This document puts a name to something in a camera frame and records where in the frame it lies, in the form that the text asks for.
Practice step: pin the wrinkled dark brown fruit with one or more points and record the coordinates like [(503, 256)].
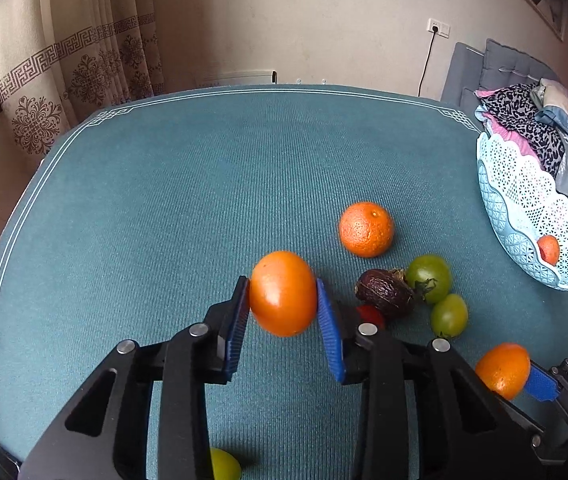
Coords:
[(382, 295)]

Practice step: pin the blue denim garment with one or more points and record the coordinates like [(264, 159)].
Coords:
[(563, 127)]

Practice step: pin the pile of clothes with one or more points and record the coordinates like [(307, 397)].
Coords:
[(506, 136)]

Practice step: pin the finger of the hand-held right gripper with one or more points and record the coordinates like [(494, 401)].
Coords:
[(541, 384), (552, 447)]

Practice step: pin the black table clip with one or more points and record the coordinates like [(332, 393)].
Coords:
[(6, 457)]

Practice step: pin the light blue lattice basket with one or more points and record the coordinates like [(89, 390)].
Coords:
[(523, 210)]

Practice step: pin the leopard print garment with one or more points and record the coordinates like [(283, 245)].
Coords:
[(518, 110)]

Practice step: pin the grey sofa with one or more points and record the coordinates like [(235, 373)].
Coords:
[(458, 77)]

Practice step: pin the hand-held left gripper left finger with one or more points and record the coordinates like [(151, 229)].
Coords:
[(236, 330)]

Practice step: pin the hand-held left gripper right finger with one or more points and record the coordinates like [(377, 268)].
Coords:
[(331, 330)]

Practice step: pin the white panel heater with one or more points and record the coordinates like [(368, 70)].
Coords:
[(239, 79)]

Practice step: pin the small orange fruit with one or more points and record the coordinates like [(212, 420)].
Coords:
[(548, 249)]

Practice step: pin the smooth orange fruit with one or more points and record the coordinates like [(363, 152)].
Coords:
[(502, 371), (284, 294)]

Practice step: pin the red cherry tomato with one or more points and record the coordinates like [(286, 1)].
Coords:
[(371, 316)]

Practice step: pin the white garment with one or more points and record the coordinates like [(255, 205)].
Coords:
[(558, 92)]

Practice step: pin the large green tomato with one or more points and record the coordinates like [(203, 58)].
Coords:
[(429, 276)]

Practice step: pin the beige patterned curtain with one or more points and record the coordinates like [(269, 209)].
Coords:
[(89, 45)]

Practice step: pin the rough-skinned orange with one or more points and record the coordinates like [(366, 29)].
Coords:
[(366, 230)]

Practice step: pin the white wall socket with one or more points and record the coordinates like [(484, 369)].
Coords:
[(438, 28)]

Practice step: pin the small green tomato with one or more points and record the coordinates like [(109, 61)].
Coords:
[(225, 465), (449, 316)]

